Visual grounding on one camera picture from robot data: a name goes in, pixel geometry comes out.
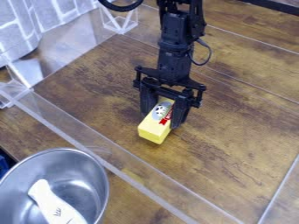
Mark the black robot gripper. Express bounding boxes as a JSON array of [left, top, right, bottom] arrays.
[[132, 40, 208, 130]]

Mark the yellow butter block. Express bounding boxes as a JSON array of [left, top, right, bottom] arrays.
[[137, 97, 173, 144]]

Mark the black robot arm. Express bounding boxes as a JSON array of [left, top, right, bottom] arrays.
[[133, 0, 210, 129]]

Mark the silver metal bowl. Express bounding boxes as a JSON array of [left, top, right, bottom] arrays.
[[0, 148, 109, 224]]

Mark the clear acrylic barrier panel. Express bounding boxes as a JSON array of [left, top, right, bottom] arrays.
[[0, 5, 299, 224]]

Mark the grey brick pattern curtain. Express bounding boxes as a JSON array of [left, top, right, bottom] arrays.
[[0, 0, 98, 68]]

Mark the blue object at edge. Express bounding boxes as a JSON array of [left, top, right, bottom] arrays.
[[0, 155, 9, 178]]

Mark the thick black cable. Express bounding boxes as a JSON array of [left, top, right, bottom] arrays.
[[97, 0, 145, 13]]

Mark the white plastic spatula handle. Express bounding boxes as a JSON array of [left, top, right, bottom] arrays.
[[27, 179, 87, 224]]

